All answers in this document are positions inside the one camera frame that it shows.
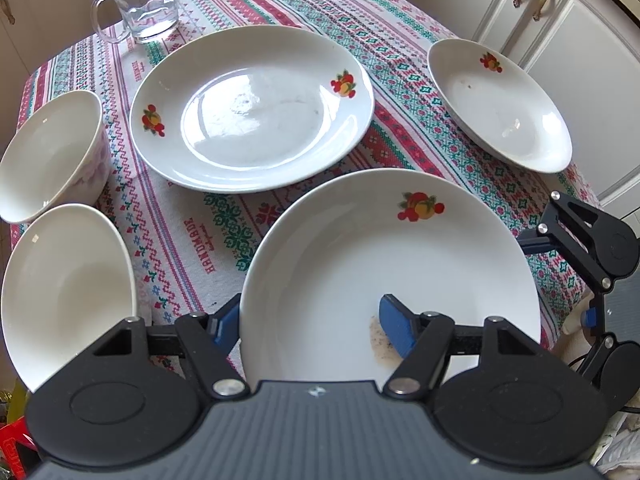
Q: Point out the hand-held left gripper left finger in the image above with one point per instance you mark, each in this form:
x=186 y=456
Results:
x=226 y=327

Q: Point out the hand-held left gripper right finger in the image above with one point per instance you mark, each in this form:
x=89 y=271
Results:
x=395 y=327

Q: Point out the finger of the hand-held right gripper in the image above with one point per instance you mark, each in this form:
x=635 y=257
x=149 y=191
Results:
x=591 y=320
x=575 y=230

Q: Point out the deep white fruit-print plate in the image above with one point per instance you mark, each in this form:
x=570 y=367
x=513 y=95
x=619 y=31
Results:
x=325 y=270

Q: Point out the white bowl pink floral print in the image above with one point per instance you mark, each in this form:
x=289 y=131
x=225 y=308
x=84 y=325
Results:
x=65 y=290
x=45 y=160

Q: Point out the patterned red green tablecloth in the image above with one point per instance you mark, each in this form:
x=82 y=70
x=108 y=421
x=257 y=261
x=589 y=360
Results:
x=200 y=240

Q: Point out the white plastic bag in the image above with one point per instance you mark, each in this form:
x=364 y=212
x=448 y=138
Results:
x=620 y=445

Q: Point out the small white fruit-print plate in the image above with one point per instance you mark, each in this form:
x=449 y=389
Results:
x=500 y=105

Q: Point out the cream cabinet door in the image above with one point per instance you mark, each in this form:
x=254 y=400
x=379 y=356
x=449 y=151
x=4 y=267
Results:
x=495 y=5
x=590 y=60
x=50 y=0

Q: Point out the flat white fruit-print plate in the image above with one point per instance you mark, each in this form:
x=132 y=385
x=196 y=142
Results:
x=250 y=110

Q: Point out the yellow oil bottle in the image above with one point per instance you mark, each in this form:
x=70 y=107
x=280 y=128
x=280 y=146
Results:
x=10 y=402

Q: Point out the red package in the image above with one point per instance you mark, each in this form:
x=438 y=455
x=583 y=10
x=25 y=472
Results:
x=12 y=450

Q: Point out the clear glass mug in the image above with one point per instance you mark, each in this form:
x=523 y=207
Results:
x=150 y=15

